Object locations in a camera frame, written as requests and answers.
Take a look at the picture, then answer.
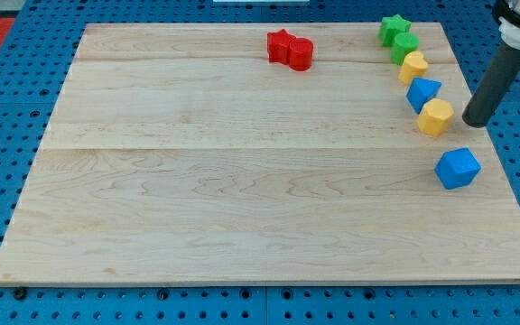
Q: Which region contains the yellow hexagon block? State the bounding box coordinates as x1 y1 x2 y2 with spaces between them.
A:
417 98 455 136

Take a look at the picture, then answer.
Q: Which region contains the red star block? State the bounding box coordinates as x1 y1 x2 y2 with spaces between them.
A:
266 29 296 65

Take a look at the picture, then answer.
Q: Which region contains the green star block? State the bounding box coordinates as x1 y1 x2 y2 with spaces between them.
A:
378 14 412 47

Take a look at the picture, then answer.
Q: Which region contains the wooden board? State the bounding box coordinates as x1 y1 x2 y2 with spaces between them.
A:
0 23 520 287

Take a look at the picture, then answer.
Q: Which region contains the red cylinder block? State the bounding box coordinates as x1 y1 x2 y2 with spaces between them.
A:
288 38 314 71

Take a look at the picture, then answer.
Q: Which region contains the blue triangle block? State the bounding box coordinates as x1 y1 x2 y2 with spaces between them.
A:
406 78 442 114

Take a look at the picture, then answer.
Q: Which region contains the yellow heart block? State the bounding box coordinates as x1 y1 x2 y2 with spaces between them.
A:
398 51 429 85

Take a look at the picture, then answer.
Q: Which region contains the green cylinder block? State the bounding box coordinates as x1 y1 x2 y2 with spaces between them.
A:
390 32 420 65

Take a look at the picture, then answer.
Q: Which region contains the blue cube block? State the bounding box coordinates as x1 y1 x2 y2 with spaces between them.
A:
434 147 481 190

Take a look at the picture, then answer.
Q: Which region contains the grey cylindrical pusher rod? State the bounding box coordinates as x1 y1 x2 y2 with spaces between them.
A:
462 42 520 128

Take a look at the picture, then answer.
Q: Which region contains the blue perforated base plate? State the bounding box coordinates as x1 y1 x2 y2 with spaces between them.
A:
0 0 520 324

